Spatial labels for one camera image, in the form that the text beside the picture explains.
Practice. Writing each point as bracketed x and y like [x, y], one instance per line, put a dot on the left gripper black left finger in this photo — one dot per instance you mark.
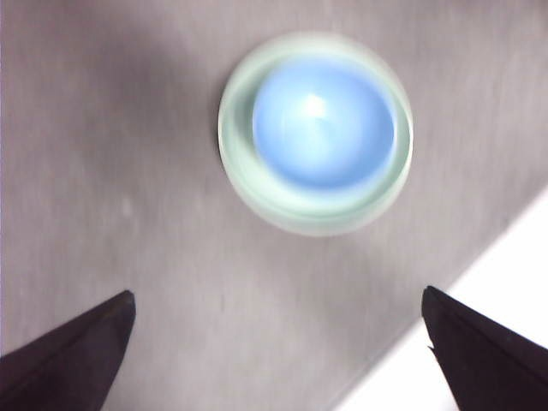
[64, 368]

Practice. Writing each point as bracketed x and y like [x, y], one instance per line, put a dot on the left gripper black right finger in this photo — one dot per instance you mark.
[492, 368]

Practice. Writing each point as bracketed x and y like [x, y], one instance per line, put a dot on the green round plate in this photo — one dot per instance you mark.
[240, 188]

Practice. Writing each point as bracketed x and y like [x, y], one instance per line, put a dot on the blue ribbed bowl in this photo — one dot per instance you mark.
[321, 128]

